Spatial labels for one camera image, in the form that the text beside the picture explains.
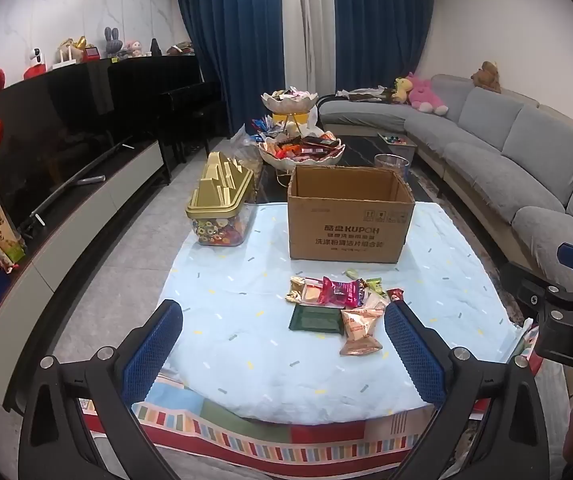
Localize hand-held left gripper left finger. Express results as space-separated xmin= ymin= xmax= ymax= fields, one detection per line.
xmin=18 ymin=299 xmax=184 ymax=480

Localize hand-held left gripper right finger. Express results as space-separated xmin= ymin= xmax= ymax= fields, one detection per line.
xmin=383 ymin=300 xmax=551 ymax=480

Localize rose gold snack packet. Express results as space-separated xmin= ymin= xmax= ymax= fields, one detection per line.
xmin=339 ymin=307 xmax=384 ymax=357

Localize dark green snack packet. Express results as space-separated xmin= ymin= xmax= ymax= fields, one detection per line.
xmin=289 ymin=305 xmax=343 ymax=335

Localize orange white snack packet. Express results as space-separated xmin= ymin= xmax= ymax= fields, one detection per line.
xmin=300 ymin=280 xmax=324 ymax=306

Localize brown cardboard box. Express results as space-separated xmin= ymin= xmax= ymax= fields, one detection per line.
xmin=286 ymin=165 xmax=416 ymax=265

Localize heap of assorted bowl snacks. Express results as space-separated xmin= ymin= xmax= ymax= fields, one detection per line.
xmin=261 ymin=132 xmax=342 ymax=161

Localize grey sectional sofa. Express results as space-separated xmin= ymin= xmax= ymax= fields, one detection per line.
xmin=317 ymin=74 xmax=573 ymax=281

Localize grey television cabinet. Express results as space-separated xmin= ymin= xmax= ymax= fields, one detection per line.
xmin=0 ymin=140 xmax=164 ymax=416

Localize gold lid candy container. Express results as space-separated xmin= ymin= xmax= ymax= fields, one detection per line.
xmin=185 ymin=151 xmax=256 ymax=247

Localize clear round chocolate jar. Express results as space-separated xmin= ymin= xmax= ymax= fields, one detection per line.
xmin=373 ymin=153 xmax=411 ymax=181

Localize grey storage bin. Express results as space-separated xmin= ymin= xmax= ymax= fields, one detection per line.
xmin=377 ymin=132 xmax=418 ymax=161

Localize brown plush bear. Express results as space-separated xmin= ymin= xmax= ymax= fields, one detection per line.
xmin=471 ymin=61 xmax=502 ymax=93

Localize clear bag of peanuts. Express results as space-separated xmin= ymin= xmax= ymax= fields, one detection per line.
xmin=229 ymin=127 xmax=264 ymax=196

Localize white tiered shell bowl stand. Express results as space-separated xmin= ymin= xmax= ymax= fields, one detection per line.
xmin=257 ymin=87 xmax=346 ymax=186

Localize pink plush toy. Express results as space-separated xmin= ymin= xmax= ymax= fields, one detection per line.
xmin=406 ymin=72 xmax=449 ymax=116

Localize yellow plush toy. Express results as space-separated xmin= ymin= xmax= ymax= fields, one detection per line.
xmin=391 ymin=76 xmax=413 ymax=105

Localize black television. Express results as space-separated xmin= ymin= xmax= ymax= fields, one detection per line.
xmin=0 ymin=62 xmax=134 ymax=233

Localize dark clothes pile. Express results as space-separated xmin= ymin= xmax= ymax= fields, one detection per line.
xmin=335 ymin=84 xmax=399 ymax=103

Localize black piano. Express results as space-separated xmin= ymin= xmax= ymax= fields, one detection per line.
xmin=84 ymin=54 xmax=227 ymax=183

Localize heap of small wrapped candies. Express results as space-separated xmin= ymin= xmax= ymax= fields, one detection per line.
xmin=265 ymin=87 xmax=317 ymax=101

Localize blue curtain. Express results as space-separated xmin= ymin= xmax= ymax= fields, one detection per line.
xmin=333 ymin=0 xmax=437 ymax=93
xmin=174 ymin=0 xmax=284 ymax=141

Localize white router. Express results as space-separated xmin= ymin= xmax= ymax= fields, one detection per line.
xmin=52 ymin=45 xmax=80 ymax=71

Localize white sheer curtain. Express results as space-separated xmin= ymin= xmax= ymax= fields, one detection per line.
xmin=280 ymin=0 xmax=337 ymax=93

